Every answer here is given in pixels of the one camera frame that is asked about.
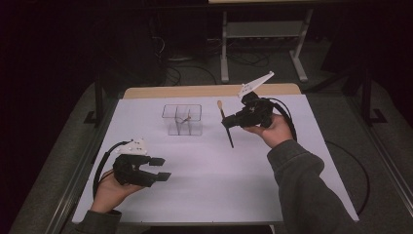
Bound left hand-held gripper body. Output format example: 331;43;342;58
111;138;154;188

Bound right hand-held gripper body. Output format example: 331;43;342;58
234;71;276;129

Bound round-head makeup brush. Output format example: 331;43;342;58
216;99;235;149

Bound clear plastic organizer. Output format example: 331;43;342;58
161;103;204;137

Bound person's right hand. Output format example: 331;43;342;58
243;112;295;149

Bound person's left hand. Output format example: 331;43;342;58
90;176;144;215

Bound wooden table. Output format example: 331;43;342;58
122;83;302;100

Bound black metal stand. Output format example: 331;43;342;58
83;74;107;128
359;67;389;127

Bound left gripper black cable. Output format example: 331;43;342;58
92;139;132;199

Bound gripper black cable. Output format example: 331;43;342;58
267;97;298;142
92;139;132;199

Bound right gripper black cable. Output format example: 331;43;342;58
267;97;298;142

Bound tangled black floor cables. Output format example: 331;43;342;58
226;51;271;68

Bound white desk frame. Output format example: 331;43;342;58
219;8;315;84

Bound curved black floor cable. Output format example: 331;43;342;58
164;63;218;87

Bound metal rail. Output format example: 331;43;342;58
345;96;413;209
45;106;113;234

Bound long black cable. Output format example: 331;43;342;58
325;140;371;216

